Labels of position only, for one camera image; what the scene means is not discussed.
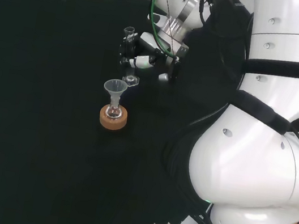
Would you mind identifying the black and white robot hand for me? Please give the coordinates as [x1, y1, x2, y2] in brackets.
[114, 28, 192, 88]

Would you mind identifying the clear glass graduated cylinder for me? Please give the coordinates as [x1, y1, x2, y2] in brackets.
[114, 25, 149, 89]

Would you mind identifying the clear plastic funnel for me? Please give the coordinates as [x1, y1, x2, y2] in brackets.
[100, 78, 129, 109]

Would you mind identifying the clear round-bottom flask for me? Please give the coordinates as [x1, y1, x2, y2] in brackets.
[104, 98, 125, 121]

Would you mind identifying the black bench cloth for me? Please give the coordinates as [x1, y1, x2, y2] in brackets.
[0, 0, 299, 224]

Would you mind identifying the green cable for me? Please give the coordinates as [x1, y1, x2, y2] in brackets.
[142, 0, 187, 60]

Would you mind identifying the cork ring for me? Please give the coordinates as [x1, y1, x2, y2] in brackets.
[97, 103, 131, 133]

